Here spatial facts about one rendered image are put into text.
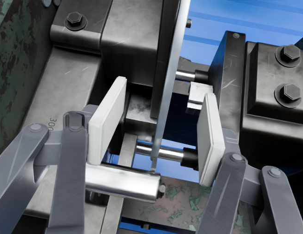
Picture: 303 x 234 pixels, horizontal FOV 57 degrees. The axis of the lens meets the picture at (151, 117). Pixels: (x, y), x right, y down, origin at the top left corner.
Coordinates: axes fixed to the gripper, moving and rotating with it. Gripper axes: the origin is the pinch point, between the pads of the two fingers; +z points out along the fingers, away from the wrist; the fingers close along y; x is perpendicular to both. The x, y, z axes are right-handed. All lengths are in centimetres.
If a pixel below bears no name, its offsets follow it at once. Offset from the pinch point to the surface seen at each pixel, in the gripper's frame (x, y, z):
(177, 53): 3.3, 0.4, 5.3
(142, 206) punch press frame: -34.1, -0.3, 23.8
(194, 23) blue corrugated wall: -27, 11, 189
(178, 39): 4.3, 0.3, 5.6
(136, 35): 2.0, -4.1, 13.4
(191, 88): -8.0, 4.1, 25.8
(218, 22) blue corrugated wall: -25, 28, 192
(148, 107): -9.5, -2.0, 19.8
